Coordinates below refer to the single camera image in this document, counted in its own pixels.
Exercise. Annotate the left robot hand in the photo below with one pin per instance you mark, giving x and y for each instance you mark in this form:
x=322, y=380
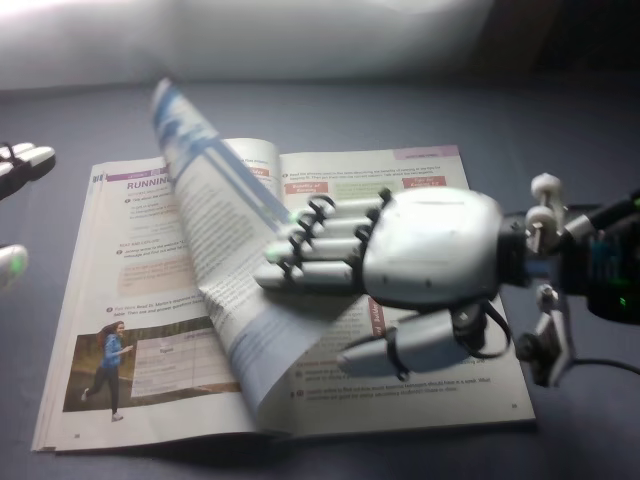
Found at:
x=35, y=156

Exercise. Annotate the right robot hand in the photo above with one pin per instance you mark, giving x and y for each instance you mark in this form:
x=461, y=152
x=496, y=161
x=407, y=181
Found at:
x=435, y=245

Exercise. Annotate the textbook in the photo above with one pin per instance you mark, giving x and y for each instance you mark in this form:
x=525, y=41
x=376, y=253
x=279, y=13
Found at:
x=150, y=250

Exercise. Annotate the grey table cloth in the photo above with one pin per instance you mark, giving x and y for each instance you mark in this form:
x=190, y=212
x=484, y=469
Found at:
x=300, y=465

